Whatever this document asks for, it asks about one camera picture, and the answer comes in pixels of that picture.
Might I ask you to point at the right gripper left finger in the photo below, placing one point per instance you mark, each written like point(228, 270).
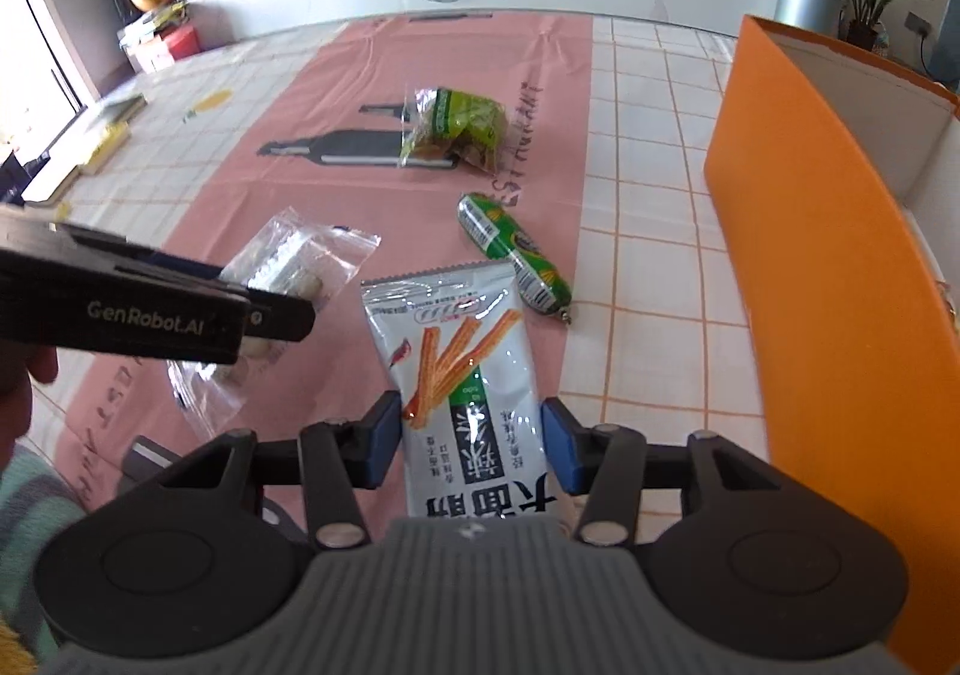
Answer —
point(336, 459)

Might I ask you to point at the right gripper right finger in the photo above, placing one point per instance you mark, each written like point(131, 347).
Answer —
point(604, 465)

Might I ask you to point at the white green stick-snack bag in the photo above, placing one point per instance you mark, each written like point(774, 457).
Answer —
point(455, 346)

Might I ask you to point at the clear plastic candy bag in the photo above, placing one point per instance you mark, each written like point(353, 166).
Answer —
point(291, 269)

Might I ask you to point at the green raisin packet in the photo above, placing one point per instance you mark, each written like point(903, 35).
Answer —
point(446, 123)

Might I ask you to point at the person's left hand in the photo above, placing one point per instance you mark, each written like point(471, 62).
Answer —
point(21, 365)

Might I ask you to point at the green sausage stick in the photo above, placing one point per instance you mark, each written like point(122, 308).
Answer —
point(493, 230)

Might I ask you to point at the red box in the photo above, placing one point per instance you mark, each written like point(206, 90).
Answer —
point(181, 42)

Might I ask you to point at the pink restaurant table mat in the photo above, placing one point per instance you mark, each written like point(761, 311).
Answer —
point(303, 125)

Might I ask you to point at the orange cardboard box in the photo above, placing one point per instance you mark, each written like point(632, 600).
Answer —
point(834, 176)

